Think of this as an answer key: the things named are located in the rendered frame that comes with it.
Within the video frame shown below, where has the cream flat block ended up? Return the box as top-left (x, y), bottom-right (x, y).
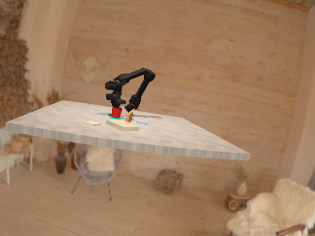
top-left (83, 121), bottom-right (101, 126)

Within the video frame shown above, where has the beige flat block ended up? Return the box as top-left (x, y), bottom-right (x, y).
top-left (106, 119), bottom-right (139, 131)

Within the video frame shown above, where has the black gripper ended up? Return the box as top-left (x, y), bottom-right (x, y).
top-left (110, 90), bottom-right (126, 108)

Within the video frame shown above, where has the orange wooden bar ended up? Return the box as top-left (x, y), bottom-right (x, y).
top-left (126, 111), bottom-right (133, 122)

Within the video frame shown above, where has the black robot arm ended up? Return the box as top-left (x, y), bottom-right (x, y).
top-left (105, 67), bottom-right (155, 112)

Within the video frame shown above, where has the red cup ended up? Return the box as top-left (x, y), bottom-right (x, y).
top-left (112, 106), bottom-right (122, 118)

